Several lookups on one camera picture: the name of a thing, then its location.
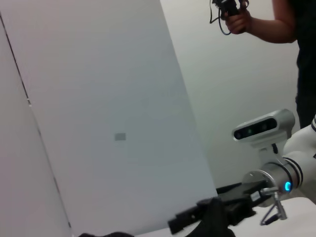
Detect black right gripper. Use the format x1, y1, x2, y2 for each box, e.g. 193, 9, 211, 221
168, 179, 273, 235

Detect black food bag orange straps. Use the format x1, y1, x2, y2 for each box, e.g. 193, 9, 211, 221
79, 197, 234, 237

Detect person bare forearm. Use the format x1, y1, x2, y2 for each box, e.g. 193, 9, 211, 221
246, 0, 298, 44

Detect person hand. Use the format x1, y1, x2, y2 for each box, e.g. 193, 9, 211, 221
224, 10, 253, 36

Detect person torso black shirt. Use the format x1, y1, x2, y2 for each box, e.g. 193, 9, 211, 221
295, 0, 316, 129

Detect black handheld controller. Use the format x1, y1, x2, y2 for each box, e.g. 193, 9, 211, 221
212, 0, 247, 18

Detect right gripper cable connector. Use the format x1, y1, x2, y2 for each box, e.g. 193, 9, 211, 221
260, 187, 288, 227

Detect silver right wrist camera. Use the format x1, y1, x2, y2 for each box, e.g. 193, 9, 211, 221
233, 108, 296, 168

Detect black controller cable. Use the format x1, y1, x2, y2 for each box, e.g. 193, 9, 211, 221
208, 0, 234, 37

